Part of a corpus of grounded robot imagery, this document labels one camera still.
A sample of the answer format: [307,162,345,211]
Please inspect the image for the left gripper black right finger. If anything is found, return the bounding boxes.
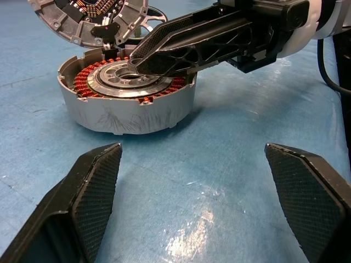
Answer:
[264,142,351,263]

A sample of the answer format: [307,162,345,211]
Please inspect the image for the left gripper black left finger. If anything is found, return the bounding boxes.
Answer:
[0,142,123,263]

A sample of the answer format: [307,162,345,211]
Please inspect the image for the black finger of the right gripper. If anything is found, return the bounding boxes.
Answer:
[131,10,253,59]
[127,45,230,78]

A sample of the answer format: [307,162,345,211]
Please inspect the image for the silver spoked rotor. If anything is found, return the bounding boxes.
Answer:
[87,60,176,99]

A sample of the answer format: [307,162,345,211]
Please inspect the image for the small white round object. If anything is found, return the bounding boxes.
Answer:
[27,0,150,49]

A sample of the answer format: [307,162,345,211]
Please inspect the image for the silver motor housing copper windings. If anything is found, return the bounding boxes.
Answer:
[56,45,197,135]

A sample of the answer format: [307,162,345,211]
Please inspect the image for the silver spoked ring part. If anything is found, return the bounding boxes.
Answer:
[133,5,168,39]

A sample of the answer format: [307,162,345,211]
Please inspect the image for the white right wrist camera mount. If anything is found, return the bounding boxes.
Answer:
[279,0,343,59]

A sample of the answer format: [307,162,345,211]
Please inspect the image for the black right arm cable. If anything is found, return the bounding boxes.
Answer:
[317,38,351,94]

